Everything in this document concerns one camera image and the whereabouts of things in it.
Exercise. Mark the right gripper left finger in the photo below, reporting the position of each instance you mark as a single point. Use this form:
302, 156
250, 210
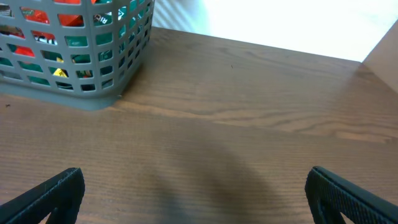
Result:
57, 200

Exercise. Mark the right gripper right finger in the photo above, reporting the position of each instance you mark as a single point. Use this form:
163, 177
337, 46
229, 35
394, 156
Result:
331, 198

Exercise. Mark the grey plastic basket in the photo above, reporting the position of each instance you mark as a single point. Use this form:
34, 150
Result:
87, 77

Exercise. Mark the green Nescafe coffee bag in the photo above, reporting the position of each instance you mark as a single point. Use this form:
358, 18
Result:
76, 41

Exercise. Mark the red tan pasta packet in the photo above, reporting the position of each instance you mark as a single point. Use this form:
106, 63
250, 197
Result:
63, 13

